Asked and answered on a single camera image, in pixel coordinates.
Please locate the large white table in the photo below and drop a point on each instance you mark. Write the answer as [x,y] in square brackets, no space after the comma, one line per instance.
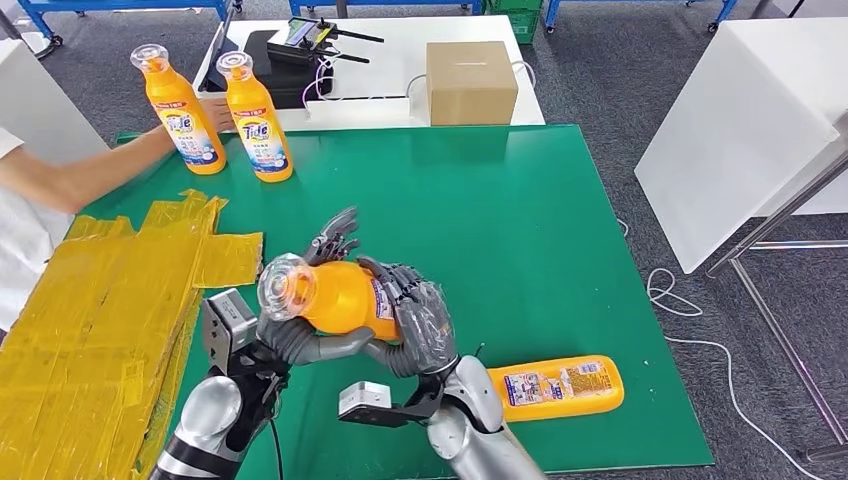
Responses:
[729,132]

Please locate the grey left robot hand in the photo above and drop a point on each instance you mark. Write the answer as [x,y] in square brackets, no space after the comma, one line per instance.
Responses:
[311,348]

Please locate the person's forearm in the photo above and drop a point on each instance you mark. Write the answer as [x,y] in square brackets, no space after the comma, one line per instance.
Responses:
[106,169]

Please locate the green plastic crate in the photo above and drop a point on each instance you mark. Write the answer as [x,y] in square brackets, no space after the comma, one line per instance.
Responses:
[519,23]

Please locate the person's hand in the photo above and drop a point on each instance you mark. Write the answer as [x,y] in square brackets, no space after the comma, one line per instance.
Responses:
[218,116]

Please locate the person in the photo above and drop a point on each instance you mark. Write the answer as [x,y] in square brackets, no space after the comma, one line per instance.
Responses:
[20,238]

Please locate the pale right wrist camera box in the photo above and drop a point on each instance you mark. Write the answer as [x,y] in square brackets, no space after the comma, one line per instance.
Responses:
[364,401]

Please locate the metal table frame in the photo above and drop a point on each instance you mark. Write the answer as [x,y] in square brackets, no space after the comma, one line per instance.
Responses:
[782,212]

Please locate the blue metal rack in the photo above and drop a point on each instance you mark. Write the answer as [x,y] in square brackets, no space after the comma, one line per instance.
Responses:
[629,3]
[119,6]
[397,5]

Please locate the white table with devices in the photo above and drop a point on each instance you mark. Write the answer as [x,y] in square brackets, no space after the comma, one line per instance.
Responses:
[397,60]

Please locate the dark blue tablet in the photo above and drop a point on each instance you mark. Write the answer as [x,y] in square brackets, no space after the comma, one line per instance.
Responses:
[213,76]

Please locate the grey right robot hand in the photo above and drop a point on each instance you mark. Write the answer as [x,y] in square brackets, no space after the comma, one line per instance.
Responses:
[427,324]

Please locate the green table mat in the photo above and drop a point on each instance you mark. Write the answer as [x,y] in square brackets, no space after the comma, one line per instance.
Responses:
[497,218]

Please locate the black carrying case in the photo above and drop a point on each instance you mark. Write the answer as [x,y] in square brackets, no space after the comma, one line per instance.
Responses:
[295,86]

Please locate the orange detergent bottle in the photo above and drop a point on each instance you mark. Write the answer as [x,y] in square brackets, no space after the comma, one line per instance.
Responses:
[563,391]
[338,298]
[255,126]
[182,119]

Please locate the yellow taped cardboard sheet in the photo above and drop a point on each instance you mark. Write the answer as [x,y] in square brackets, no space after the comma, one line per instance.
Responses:
[79,331]

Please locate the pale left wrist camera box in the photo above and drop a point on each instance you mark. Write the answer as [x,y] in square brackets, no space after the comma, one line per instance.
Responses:
[228,324]

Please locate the white cabinet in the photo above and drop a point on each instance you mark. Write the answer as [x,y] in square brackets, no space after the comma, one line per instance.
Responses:
[36,93]

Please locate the black remote controller with antennas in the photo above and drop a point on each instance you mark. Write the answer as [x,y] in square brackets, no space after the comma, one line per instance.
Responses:
[298,36]

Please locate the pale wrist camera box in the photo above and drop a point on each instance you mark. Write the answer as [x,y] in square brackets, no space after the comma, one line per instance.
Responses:
[228,324]
[364,401]

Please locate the brown cardboard box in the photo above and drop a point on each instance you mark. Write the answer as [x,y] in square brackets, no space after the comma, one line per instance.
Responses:
[472,84]

